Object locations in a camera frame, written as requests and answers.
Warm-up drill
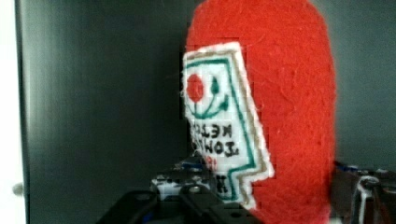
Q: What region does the red felt ketchup bottle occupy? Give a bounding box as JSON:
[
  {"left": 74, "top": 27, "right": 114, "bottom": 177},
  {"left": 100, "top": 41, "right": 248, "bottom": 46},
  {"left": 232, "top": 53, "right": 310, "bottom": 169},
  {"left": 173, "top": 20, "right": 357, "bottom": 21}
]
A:
[{"left": 182, "top": 0, "right": 335, "bottom": 224}]

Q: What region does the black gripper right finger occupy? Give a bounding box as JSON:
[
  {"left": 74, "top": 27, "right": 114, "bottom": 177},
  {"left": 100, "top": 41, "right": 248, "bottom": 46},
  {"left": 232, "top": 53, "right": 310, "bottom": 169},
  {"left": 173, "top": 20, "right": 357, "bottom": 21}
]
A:
[{"left": 331, "top": 161, "right": 396, "bottom": 224}]

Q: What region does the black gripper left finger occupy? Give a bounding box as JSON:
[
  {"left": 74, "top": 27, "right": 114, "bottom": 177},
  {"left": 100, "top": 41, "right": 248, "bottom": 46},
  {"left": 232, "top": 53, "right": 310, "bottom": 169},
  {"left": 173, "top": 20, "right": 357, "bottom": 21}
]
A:
[{"left": 96, "top": 156, "right": 262, "bottom": 224}]

